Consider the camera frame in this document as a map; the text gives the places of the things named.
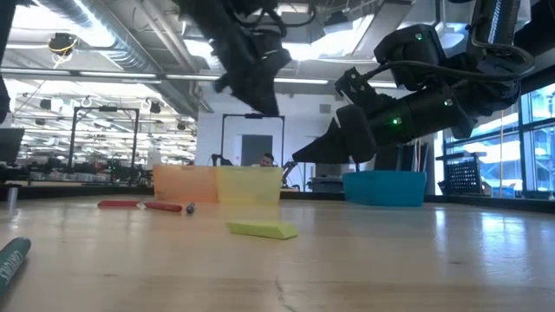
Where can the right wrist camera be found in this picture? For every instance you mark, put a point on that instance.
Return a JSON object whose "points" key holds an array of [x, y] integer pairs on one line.
{"points": [[355, 89]]}

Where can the silver ventilation duct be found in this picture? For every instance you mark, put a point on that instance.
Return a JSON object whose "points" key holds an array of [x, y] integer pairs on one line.
{"points": [[112, 39]]}

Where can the black monitor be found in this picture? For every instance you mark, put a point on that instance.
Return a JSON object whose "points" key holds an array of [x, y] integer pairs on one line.
{"points": [[11, 145]]}

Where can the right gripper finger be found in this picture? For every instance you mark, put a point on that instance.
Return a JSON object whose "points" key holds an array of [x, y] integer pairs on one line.
{"points": [[325, 149]]}

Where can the red eraser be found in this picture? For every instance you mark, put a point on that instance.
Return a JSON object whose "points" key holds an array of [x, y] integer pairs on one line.
{"points": [[118, 203]]}

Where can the red crayon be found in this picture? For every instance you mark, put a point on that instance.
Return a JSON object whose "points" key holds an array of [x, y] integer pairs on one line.
{"points": [[164, 206]]}

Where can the black folded panels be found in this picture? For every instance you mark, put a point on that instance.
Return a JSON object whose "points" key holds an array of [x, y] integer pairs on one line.
{"points": [[403, 158]]}

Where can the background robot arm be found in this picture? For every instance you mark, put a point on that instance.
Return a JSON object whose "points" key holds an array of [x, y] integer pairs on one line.
{"points": [[219, 159], [289, 167]]}

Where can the yellow eraser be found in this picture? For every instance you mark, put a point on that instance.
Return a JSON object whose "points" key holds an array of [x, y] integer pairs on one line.
{"points": [[260, 229]]}

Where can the black perforated panel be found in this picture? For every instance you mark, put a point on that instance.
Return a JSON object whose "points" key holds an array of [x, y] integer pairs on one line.
{"points": [[461, 177]]}

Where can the yellow translucent plastic bin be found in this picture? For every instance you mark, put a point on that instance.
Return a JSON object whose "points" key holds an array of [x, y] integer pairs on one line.
{"points": [[249, 186]]}

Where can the grey door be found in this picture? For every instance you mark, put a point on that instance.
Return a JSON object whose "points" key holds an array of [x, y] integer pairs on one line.
{"points": [[256, 145]]}

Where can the ceiling light strip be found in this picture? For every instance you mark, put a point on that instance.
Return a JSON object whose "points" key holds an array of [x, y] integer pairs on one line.
{"points": [[195, 77]]}

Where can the orange translucent plastic bin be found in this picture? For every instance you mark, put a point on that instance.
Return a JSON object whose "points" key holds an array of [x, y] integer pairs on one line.
{"points": [[184, 184]]}

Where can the teal plastic bin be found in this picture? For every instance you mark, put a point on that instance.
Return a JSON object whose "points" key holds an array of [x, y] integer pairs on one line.
{"points": [[383, 188]]}

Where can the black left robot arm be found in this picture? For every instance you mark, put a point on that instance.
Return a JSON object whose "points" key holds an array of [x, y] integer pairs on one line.
{"points": [[208, 21]]}

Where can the black gantry frame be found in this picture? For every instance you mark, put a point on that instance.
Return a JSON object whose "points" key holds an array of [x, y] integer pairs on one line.
{"points": [[107, 108]]}

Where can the silver metal post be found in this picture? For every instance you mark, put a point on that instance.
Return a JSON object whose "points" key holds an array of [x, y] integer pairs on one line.
{"points": [[12, 197]]}

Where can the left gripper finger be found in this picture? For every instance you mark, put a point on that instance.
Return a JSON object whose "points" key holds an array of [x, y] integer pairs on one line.
{"points": [[260, 97]]}

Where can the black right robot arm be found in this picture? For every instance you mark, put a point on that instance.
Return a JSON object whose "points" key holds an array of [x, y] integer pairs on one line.
{"points": [[490, 78]]}

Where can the person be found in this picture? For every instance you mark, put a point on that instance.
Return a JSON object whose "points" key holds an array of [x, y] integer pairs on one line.
{"points": [[267, 160]]}

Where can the background workbench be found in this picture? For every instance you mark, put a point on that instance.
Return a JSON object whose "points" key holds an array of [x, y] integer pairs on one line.
{"points": [[65, 175]]}

